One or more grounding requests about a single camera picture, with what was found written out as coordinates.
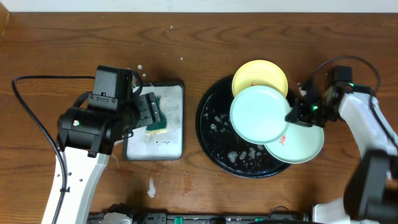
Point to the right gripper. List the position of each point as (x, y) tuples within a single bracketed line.
[(296, 114)]

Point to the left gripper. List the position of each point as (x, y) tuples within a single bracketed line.
[(148, 109)]

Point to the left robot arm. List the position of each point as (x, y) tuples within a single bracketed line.
[(87, 132)]

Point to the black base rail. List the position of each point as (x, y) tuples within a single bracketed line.
[(162, 218)]

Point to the black round tray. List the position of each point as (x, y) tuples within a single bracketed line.
[(220, 142)]

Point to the light green plate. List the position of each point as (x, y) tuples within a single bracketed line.
[(298, 145), (257, 114)]

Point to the yellow plate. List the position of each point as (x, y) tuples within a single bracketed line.
[(259, 72)]

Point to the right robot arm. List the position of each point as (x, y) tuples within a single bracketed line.
[(366, 198)]

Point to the black rectangular soap tray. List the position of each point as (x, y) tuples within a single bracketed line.
[(162, 140)]

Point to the light green plate front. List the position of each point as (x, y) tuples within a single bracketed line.
[(257, 114)]

